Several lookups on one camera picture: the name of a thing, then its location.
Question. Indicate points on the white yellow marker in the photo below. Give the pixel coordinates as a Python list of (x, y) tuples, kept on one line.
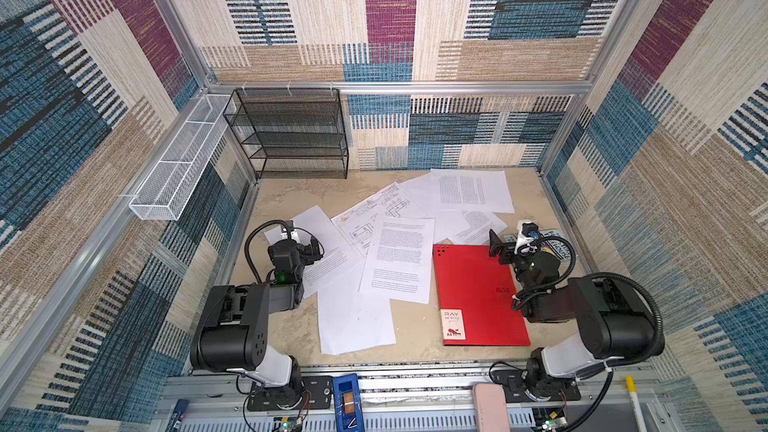
[(636, 405)]

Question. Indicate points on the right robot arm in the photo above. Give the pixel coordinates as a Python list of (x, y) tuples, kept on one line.
[(618, 321)]

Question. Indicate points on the diagram drawing sheet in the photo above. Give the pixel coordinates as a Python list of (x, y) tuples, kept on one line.
[(358, 222)]

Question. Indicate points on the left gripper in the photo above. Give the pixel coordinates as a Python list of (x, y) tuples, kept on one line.
[(305, 252)]

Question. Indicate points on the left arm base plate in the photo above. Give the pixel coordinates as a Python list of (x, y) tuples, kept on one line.
[(312, 392)]

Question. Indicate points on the white wire mesh tray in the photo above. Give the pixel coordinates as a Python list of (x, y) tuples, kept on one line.
[(166, 191)]

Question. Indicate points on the printed text sheet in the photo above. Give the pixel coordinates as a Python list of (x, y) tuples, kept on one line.
[(398, 264)]

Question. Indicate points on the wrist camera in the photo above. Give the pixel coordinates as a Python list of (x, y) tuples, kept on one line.
[(528, 232), (289, 231)]

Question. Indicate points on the blank white sheet front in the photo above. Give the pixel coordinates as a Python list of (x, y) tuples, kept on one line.
[(349, 321)]

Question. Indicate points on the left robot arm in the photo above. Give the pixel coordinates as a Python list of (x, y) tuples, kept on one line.
[(232, 334)]

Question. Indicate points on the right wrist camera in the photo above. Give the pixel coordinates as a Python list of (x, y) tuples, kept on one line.
[(528, 232)]

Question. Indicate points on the black wire mesh shelf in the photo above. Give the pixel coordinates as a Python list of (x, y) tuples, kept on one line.
[(290, 133)]

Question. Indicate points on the pink phone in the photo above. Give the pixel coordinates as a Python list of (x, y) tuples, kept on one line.
[(490, 408)]

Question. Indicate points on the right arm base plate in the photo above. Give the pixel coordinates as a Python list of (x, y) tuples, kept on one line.
[(518, 388)]

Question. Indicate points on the red folder black inside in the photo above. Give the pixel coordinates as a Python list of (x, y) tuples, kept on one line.
[(475, 295)]

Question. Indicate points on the text sheet under pile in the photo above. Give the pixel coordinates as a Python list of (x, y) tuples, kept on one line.
[(466, 227)]

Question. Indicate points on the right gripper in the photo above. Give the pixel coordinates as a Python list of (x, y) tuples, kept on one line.
[(504, 249)]

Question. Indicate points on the blue box on rail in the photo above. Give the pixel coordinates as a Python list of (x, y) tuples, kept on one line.
[(348, 404)]

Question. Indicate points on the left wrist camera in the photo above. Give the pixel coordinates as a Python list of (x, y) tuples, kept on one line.
[(289, 231)]

